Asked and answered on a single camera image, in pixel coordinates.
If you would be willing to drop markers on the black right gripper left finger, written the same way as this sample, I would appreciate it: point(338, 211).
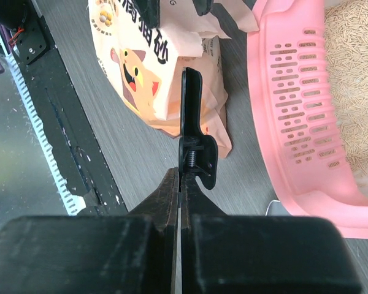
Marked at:
point(135, 253)

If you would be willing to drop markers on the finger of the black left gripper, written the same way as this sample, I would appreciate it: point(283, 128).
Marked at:
point(150, 12)
point(203, 7)

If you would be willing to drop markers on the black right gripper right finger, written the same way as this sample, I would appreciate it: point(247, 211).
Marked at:
point(222, 253)

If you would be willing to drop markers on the pink cat litter bag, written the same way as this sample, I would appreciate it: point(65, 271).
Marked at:
point(144, 65)

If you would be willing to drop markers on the black bag clip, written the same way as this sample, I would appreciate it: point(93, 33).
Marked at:
point(197, 152)

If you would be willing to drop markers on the metal litter scoop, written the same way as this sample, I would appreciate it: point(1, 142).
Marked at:
point(275, 208)

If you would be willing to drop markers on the pink cat litter box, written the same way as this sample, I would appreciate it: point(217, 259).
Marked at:
point(294, 116)

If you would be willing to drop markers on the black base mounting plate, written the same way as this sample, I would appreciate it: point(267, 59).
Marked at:
point(73, 154)

